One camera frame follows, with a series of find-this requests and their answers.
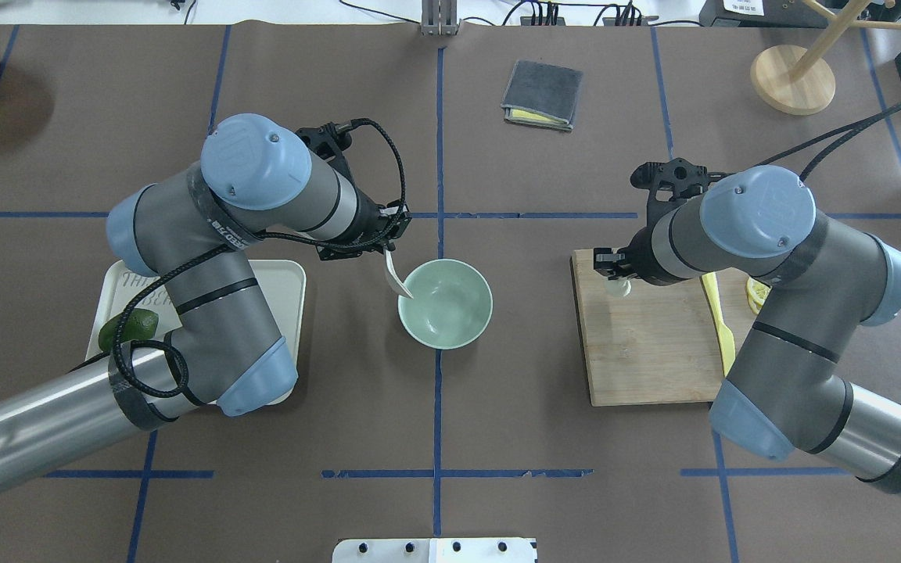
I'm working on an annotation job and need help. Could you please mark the grey folded cloth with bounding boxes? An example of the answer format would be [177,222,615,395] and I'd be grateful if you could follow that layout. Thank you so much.
[501,59,585,132]

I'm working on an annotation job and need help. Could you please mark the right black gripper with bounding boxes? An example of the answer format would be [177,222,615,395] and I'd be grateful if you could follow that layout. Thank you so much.
[593,231,659,285]

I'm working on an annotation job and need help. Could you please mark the aluminium frame post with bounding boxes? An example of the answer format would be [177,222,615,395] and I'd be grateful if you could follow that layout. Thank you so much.
[419,0,460,37]

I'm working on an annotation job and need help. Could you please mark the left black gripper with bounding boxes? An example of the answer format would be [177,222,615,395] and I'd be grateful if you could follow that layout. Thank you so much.
[318,199,412,261]

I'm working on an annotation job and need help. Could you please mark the lemon slice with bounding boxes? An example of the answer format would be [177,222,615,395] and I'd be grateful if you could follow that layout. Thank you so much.
[745,278,771,316]

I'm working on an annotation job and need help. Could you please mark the light green bowl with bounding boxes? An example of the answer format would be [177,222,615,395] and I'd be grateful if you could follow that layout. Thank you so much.
[397,259,494,350]

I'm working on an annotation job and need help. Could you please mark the white ceramic spoon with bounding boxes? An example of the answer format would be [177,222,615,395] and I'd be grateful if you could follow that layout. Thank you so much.
[383,249,414,299]

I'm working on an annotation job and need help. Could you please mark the cream bear tray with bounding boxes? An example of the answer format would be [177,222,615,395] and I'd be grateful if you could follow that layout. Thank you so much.
[85,260,307,368]

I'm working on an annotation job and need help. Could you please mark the yellow plastic knife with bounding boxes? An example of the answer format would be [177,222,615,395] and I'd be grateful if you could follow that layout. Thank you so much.
[700,272,736,377]

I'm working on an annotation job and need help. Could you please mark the wooden mug tree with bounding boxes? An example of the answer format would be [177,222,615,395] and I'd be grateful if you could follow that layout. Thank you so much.
[748,1,901,117]

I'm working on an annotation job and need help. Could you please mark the green avocado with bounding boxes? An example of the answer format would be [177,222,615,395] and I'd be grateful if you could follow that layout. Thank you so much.
[96,309,160,352]

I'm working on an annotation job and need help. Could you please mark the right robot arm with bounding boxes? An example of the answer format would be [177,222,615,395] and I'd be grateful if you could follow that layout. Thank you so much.
[593,158,901,496]

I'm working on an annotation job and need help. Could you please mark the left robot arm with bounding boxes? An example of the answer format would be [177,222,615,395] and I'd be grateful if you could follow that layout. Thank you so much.
[0,113,411,494]

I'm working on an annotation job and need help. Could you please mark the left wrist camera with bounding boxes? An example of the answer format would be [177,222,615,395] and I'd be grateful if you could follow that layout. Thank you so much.
[296,122,353,178]

